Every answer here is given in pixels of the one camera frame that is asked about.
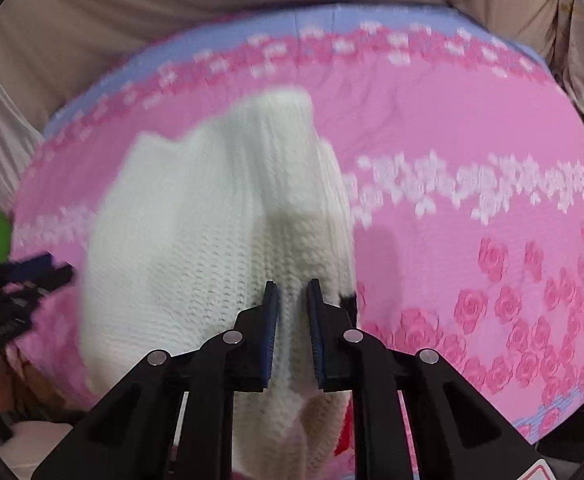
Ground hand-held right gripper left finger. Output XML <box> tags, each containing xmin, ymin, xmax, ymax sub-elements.
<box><xmin>32</xmin><ymin>281</ymin><xmax>280</xmax><ymax>480</ymax></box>

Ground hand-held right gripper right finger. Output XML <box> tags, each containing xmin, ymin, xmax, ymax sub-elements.
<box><xmin>306</xmin><ymin>278</ymin><xmax>545</xmax><ymax>480</ymax></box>

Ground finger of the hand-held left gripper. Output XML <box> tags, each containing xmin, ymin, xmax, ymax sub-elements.
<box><xmin>2</xmin><ymin>253</ymin><xmax>56</xmax><ymax>282</ymax></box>
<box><xmin>0</xmin><ymin>265</ymin><xmax>76</xmax><ymax>306</ymax></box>

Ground white red black knit sweater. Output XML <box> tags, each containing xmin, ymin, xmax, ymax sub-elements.
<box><xmin>79</xmin><ymin>87</ymin><xmax>360</xmax><ymax>480</ymax></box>

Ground pink floral bed sheet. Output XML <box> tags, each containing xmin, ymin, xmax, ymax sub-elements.
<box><xmin>9</xmin><ymin>2</ymin><xmax>584</xmax><ymax>480</ymax></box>

